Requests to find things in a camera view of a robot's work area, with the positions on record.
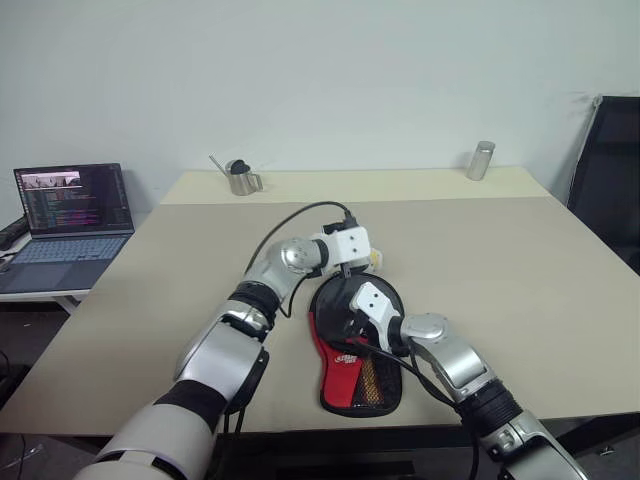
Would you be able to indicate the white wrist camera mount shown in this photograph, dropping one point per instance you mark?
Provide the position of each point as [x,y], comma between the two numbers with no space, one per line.
[375,305]
[350,247]

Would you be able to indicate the open grey laptop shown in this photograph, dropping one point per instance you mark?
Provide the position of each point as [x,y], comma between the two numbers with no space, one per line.
[70,220]

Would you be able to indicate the table tennis paddle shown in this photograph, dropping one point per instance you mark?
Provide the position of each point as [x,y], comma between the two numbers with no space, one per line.
[371,381]

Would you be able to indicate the black device beside laptop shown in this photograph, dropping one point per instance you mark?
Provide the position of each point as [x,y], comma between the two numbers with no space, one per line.
[11,234]

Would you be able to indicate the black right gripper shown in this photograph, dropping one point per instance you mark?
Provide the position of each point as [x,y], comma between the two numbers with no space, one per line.
[361,330]

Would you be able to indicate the black object in mug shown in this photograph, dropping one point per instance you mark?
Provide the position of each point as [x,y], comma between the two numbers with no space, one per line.
[240,165]

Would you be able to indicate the stainless steel tumbler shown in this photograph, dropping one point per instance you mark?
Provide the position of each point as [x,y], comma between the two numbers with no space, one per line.
[481,161]

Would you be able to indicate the black and red paddle case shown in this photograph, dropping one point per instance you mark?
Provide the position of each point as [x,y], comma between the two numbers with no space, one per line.
[340,310]

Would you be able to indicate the stainless steel mug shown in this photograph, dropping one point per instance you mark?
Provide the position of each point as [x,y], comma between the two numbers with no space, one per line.
[242,182]

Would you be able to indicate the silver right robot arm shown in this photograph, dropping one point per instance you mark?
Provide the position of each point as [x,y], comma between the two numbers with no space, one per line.
[465,370]

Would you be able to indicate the black office chair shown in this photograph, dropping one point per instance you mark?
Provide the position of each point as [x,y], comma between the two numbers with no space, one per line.
[612,180]

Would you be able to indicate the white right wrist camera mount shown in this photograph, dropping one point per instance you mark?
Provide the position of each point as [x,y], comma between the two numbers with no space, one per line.
[375,305]

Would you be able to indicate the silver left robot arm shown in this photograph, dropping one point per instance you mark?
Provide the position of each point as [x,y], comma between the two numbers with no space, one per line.
[235,330]

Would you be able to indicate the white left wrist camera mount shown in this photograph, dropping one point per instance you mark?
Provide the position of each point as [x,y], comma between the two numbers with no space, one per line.
[350,247]

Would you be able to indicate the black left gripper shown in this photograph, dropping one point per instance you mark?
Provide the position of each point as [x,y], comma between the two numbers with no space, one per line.
[356,270]

